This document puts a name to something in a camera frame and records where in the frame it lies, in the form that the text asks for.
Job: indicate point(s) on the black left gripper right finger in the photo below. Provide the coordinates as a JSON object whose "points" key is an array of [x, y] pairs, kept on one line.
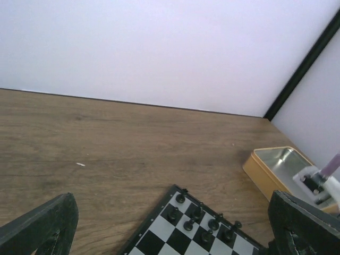
{"points": [[300, 228]]}

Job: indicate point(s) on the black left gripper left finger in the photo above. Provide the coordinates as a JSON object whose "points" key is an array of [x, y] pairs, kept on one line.
{"points": [[47, 229]]}

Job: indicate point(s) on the black chess rook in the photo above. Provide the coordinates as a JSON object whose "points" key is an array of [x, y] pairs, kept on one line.
{"points": [[188, 225]]}

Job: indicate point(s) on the black chess pawn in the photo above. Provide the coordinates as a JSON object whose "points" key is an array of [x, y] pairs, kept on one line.
{"points": [[172, 215]]}

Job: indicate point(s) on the black chess piece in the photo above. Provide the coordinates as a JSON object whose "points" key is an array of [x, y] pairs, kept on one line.
{"points": [[196, 214], [228, 234], [181, 197], [213, 223], [207, 237]]}

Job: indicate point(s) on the black white chess board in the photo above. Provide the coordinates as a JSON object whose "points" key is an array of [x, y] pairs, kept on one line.
{"points": [[157, 235]]}

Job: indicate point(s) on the gold metal tin box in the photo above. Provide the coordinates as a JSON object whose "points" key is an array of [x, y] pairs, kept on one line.
{"points": [[284, 169]]}

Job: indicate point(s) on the black enclosure corner post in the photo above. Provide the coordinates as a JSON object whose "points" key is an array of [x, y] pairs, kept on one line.
{"points": [[310, 58]]}

